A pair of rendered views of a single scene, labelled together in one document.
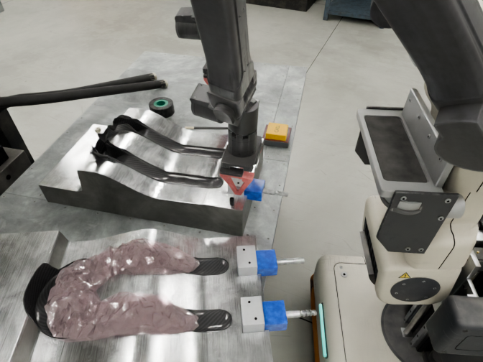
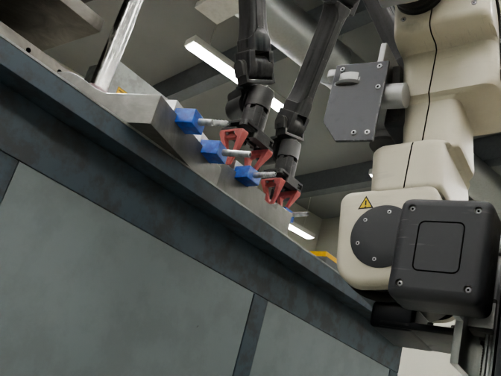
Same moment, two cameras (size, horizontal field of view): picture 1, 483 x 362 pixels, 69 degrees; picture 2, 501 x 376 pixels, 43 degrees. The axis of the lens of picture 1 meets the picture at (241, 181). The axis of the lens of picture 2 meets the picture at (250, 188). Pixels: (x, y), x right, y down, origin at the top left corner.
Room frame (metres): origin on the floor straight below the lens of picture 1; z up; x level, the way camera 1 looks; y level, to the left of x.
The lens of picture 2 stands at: (-0.50, -0.68, 0.38)
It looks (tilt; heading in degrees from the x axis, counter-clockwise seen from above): 21 degrees up; 31
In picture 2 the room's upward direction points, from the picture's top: 16 degrees clockwise
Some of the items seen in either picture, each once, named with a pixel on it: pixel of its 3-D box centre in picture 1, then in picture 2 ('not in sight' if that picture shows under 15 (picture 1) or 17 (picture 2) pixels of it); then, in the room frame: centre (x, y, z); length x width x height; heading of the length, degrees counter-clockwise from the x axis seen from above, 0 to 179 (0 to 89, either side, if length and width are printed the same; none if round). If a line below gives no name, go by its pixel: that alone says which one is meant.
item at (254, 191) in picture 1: (259, 189); (250, 175); (0.56, -0.04, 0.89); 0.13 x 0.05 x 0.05; 77
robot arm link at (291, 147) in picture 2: not in sight; (287, 151); (0.88, 0.06, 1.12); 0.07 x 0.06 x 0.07; 74
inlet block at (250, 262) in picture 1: (270, 262); (218, 152); (0.39, -0.06, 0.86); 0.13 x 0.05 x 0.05; 95
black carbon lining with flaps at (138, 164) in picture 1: (157, 150); not in sight; (0.67, 0.20, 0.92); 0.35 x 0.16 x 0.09; 77
